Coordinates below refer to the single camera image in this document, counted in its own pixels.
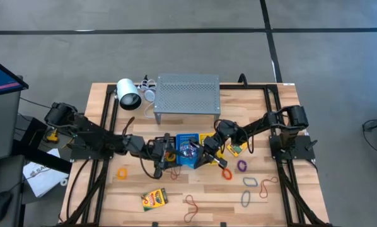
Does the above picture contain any blue plastic basket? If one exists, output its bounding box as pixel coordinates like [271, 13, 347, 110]
[175, 132, 201, 166]

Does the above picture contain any yellow plastic basket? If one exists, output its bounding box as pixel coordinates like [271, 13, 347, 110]
[199, 132, 224, 166]

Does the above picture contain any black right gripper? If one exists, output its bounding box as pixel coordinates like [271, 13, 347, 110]
[189, 134, 229, 169]

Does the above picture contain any computer monitor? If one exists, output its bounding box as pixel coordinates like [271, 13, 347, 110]
[0, 54, 30, 161]

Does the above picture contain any black desk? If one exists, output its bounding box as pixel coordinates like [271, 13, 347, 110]
[0, 153, 27, 227]

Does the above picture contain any black floor cable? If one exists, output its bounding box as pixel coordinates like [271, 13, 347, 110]
[20, 96, 50, 108]

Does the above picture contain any white coiled cable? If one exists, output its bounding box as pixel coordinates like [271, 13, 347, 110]
[137, 78, 158, 91]

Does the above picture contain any white paper sheet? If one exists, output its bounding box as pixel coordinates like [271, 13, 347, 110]
[22, 148, 70, 198]

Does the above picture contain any yellow black clamp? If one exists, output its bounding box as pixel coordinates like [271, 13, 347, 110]
[45, 128, 61, 143]

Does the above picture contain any yellow pack with green window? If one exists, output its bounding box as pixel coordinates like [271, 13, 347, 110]
[226, 141, 245, 158]

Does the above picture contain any black diagonal stand bar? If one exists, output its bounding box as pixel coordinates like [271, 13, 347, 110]
[11, 140, 73, 174]

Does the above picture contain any yellow crayon box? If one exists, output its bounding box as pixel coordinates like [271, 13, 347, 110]
[141, 187, 169, 212]

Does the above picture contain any black plastic basket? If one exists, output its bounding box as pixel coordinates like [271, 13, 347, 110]
[153, 135, 178, 167]

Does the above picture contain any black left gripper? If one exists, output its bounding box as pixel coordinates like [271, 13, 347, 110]
[143, 132, 180, 180]

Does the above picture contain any grey perforated metal shelf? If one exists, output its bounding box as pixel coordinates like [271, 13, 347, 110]
[153, 73, 221, 126]

